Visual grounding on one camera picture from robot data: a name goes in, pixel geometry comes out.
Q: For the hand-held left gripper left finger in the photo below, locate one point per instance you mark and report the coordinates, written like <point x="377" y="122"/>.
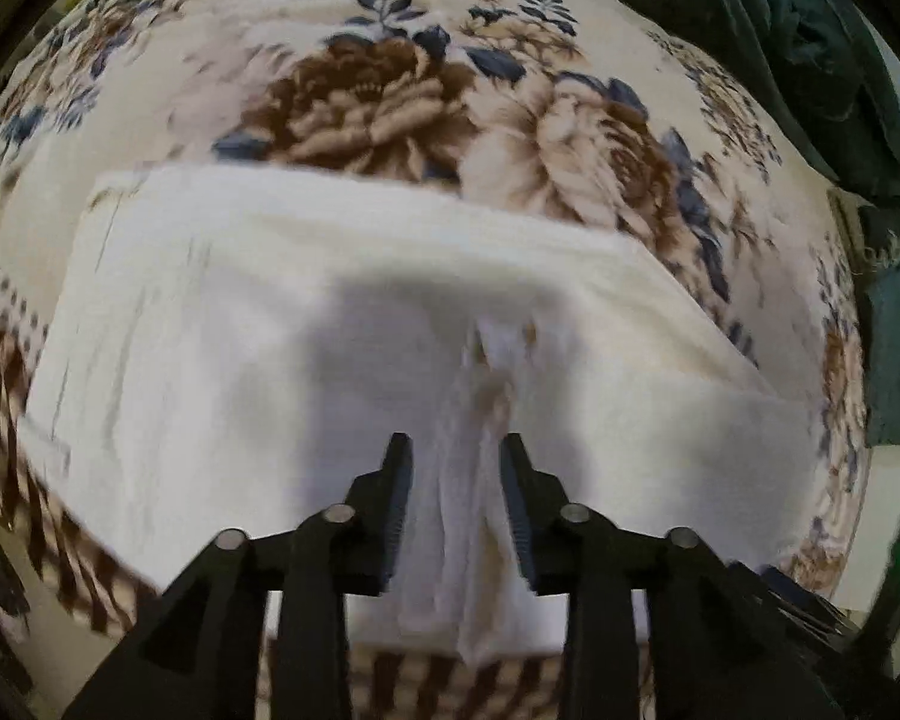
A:
<point x="396" y="499"/>

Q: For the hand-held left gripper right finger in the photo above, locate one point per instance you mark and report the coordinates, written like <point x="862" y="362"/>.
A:
<point x="516" y="502"/>

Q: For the white cloth towel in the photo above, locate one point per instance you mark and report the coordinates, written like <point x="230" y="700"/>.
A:
<point x="285" y="360"/>

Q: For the dark green folded cloth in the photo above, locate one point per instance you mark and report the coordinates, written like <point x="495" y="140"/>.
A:
<point x="898" y="352"/>

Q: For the floral printed blanket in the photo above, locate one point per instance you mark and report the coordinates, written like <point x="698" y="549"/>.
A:
<point x="390" y="105"/>

